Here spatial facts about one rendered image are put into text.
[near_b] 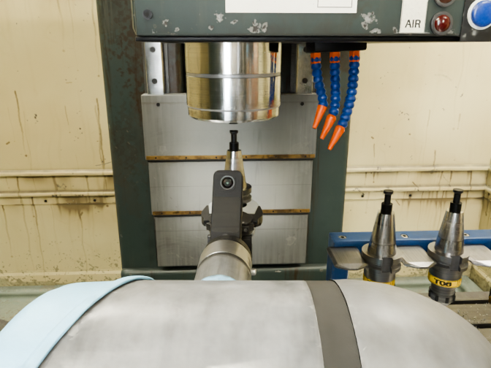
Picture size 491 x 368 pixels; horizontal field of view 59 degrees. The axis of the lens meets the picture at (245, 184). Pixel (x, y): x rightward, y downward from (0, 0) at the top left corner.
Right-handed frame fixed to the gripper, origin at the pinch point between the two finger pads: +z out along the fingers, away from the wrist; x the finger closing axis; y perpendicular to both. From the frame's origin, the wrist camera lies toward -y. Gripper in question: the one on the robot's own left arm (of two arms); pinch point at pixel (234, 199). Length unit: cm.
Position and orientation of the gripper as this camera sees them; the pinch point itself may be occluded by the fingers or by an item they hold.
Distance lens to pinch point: 81.1
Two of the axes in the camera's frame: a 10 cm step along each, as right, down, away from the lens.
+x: 10.0, 0.1, -0.4
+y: 0.0, 9.5, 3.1
